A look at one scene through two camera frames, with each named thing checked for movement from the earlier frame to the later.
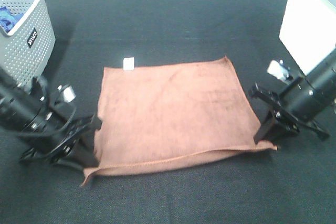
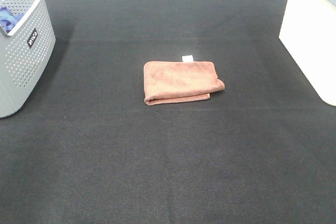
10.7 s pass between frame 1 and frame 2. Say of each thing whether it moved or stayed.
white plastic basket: stayed
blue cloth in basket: stayed
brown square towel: moved
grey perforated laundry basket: stayed
